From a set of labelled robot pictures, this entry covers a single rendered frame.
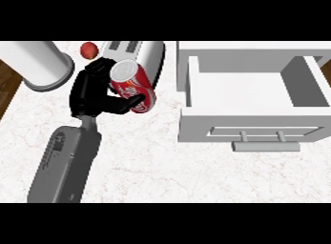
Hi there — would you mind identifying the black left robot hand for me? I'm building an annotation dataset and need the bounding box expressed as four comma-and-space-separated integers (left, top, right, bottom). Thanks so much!
70, 58, 145, 118

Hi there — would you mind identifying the red soda can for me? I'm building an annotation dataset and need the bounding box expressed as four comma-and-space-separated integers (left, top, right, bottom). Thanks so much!
108, 59, 158, 114

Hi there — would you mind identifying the white open drawer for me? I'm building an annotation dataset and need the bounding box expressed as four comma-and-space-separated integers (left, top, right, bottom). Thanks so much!
177, 55, 331, 144

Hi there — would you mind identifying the red apple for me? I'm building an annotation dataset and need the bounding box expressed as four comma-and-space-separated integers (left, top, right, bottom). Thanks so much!
78, 42, 99, 60

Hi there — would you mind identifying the white cylindrical canister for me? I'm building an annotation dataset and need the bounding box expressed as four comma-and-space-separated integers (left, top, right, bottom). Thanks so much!
0, 41, 76, 93

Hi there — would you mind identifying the white toaster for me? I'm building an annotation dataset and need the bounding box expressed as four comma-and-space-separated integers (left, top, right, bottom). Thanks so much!
98, 41, 166, 90

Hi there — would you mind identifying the white cabinet body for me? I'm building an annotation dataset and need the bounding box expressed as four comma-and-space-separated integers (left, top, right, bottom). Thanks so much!
175, 41, 331, 92

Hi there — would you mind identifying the grey drawer handle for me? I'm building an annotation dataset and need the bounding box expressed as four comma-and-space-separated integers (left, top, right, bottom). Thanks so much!
231, 130, 302, 153

